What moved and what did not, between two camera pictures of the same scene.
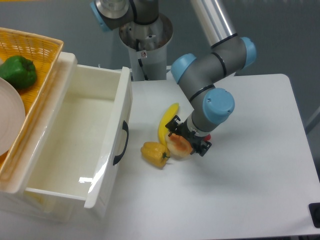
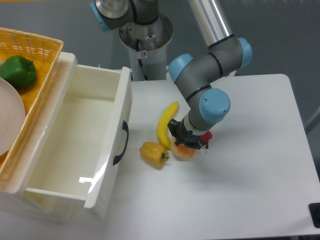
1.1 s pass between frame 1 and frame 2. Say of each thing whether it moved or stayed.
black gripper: moved
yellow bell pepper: stayed
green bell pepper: stayed
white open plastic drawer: stayed
